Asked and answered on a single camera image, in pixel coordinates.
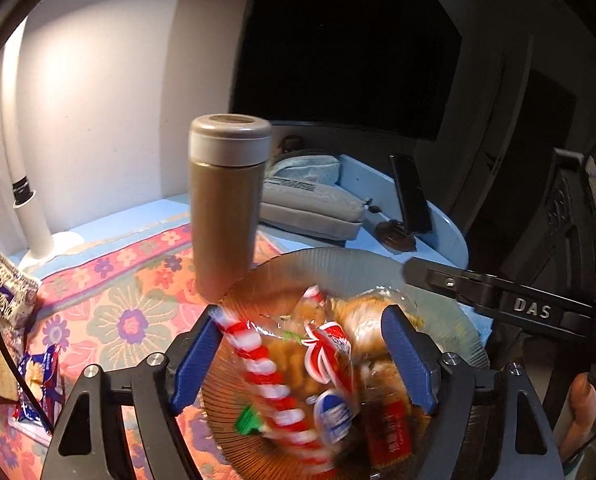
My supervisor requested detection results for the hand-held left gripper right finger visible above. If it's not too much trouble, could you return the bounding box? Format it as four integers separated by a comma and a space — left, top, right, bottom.
380, 304, 564, 480

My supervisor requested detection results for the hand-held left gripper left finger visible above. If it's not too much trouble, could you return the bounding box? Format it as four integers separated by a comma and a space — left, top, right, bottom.
38, 305, 226, 480

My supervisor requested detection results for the floral woven cloth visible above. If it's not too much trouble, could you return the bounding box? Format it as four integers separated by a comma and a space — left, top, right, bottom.
0, 222, 289, 480

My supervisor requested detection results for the person's right hand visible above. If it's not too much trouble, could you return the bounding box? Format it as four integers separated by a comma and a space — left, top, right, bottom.
553, 372, 596, 468

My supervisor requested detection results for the white desk lamp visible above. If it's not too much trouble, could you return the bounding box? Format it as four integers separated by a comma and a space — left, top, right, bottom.
0, 20, 84, 271

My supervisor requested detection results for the black cable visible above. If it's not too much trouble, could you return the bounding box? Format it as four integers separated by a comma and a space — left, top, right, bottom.
0, 265, 54, 436

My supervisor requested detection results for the red snack packet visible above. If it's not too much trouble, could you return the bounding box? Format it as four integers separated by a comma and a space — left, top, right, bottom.
365, 395, 414, 468

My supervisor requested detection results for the red-white striped bread packet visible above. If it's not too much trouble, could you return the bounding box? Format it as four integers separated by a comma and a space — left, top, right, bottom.
210, 285, 364, 478

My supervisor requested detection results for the light blue cloth pouch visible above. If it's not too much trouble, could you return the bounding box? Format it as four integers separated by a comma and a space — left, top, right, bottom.
268, 152, 341, 186

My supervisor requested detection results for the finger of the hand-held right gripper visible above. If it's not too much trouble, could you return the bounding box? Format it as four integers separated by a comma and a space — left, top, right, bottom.
403, 257, 596, 333
548, 147, 596, 311

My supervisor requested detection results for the silver snack packet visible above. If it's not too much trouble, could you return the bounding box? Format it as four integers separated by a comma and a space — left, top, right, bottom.
0, 254, 41, 331

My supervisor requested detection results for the dark monitor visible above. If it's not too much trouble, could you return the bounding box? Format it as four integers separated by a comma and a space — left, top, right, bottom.
230, 0, 463, 142

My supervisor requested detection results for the black smartphone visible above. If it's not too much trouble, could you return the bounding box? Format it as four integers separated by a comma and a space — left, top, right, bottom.
389, 154, 433, 235

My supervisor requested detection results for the grey pencil case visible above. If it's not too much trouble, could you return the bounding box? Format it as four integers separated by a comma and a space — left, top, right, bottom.
260, 176, 366, 241

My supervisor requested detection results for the dark blue cracker packet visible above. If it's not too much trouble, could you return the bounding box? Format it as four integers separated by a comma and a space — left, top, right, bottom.
12, 344, 65, 436

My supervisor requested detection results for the green and white snack packet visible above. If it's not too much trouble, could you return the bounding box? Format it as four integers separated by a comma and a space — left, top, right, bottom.
235, 405, 264, 436

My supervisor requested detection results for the clear rice cake bag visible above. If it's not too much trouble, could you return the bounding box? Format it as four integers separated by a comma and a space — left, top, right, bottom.
330, 292, 421, 361

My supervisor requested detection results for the beige thermos bottle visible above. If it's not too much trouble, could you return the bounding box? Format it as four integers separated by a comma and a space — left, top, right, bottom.
188, 114, 273, 301

